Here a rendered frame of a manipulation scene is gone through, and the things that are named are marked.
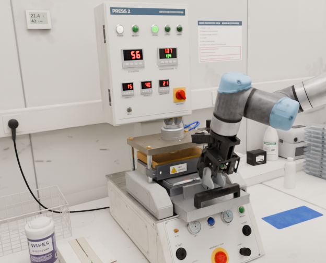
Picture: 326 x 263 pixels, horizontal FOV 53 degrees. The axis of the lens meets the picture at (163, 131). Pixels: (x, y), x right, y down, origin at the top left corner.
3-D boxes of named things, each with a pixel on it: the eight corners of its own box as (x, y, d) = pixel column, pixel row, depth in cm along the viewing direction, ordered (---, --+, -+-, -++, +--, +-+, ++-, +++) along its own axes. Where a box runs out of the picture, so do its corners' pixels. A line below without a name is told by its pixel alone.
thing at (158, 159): (137, 162, 119) (135, 136, 116) (189, 151, 128) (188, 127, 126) (158, 175, 104) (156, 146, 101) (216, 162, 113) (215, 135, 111)
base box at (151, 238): (109, 215, 137) (106, 176, 133) (187, 195, 153) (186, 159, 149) (172, 293, 90) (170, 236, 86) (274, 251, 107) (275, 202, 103)
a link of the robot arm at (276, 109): (304, 98, 81) (260, 85, 86) (299, 102, 71) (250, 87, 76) (292, 128, 83) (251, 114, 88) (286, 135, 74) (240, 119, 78)
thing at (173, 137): (121, 158, 123) (119, 124, 120) (192, 145, 137) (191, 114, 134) (149, 178, 102) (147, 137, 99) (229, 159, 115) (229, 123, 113)
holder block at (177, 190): (147, 180, 113) (147, 173, 113) (196, 169, 122) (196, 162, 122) (170, 196, 99) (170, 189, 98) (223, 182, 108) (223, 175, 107)
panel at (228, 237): (178, 289, 91) (162, 221, 94) (261, 255, 104) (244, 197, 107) (182, 290, 89) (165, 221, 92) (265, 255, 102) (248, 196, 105)
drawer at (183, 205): (143, 189, 115) (141, 168, 114) (196, 177, 125) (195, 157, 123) (187, 225, 90) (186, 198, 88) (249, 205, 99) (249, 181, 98)
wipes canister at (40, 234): (28, 261, 108) (22, 219, 105) (55, 252, 112) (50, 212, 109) (32, 275, 101) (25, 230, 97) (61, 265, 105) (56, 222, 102)
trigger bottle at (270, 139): (264, 156, 191) (265, 113, 185) (279, 157, 187) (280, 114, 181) (260, 160, 183) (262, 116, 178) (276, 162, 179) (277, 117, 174)
